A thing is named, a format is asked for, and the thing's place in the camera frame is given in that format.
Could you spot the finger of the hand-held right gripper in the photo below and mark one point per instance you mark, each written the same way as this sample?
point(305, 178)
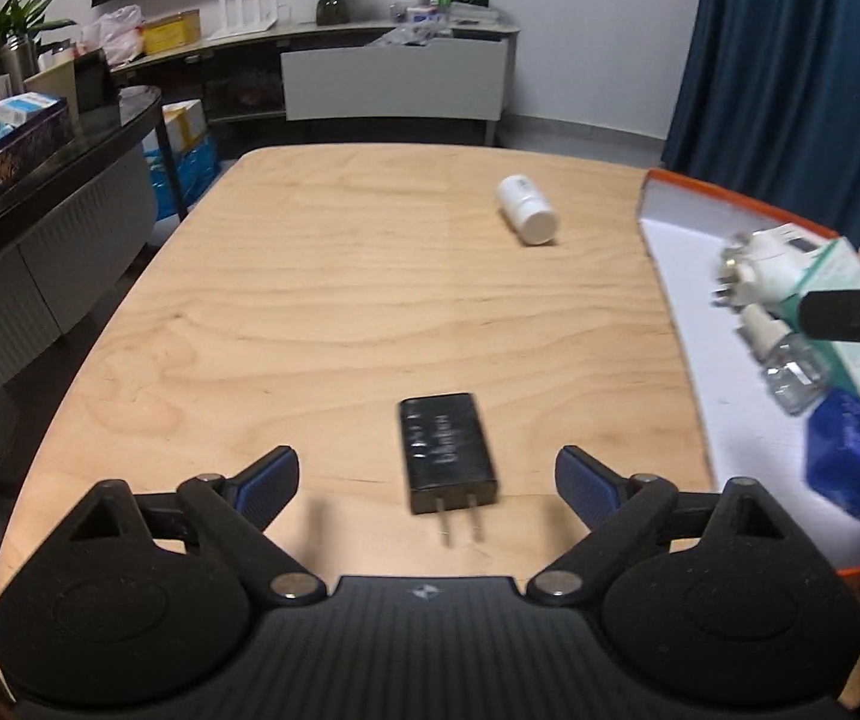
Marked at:
point(850, 315)

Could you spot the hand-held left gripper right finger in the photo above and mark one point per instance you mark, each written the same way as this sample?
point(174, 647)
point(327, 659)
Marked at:
point(586, 484)

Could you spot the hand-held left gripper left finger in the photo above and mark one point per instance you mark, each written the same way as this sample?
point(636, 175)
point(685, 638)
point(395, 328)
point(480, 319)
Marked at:
point(269, 476)

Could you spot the green white bandage box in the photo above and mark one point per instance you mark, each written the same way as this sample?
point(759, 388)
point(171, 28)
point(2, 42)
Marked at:
point(846, 266)

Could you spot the clear refill bottle white cap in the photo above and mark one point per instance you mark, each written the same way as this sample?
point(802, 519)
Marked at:
point(790, 367)

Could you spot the white plug-in heater with bottle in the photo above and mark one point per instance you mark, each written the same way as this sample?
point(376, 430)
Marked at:
point(763, 266)

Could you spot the blue rectangular box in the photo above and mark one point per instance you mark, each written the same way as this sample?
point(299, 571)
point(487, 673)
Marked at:
point(857, 457)

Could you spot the black wall charger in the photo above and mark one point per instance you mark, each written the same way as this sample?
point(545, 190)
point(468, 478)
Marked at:
point(445, 450)

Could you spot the orange white cardboard box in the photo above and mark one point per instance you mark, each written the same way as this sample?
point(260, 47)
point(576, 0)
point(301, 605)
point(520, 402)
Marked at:
point(737, 435)

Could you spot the dark blue curtain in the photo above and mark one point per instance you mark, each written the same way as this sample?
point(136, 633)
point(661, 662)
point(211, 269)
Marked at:
point(790, 67)

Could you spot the white pill bottle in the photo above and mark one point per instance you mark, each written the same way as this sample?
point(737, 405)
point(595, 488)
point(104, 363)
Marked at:
point(526, 208)

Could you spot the blue cartons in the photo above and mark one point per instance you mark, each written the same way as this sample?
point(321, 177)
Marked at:
point(190, 176)

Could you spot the black top curved desk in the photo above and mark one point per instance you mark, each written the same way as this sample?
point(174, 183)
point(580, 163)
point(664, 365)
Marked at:
point(48, 255)

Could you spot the black metal pole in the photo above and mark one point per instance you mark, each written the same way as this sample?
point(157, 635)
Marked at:
point(173, 172)

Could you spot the yellow white carton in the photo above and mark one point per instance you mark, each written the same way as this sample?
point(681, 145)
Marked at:
point(186, 124)

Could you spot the long grey media console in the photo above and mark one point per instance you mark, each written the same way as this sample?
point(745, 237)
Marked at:
point(235, 64)

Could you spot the black rectangular box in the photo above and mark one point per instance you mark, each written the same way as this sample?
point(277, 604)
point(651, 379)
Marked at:
point(95, 79)

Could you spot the beige cardboard box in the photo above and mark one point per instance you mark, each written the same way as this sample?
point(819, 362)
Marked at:
point(50, 86)

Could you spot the yellow box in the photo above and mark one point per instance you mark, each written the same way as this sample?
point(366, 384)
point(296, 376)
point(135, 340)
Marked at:
point(171, 31)

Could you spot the white router with antennas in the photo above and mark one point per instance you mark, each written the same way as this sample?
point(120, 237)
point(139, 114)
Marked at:
point(246, 15)

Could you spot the white red plastic bag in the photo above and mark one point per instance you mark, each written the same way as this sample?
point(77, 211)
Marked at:
point(115, 34)

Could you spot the clutter of small packages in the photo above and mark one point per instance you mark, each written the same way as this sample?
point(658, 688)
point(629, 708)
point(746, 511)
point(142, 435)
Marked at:
point(430, 22)

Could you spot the leafy green potted plant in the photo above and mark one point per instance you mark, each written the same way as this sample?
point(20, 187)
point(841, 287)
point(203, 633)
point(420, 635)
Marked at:
point(3, 26)

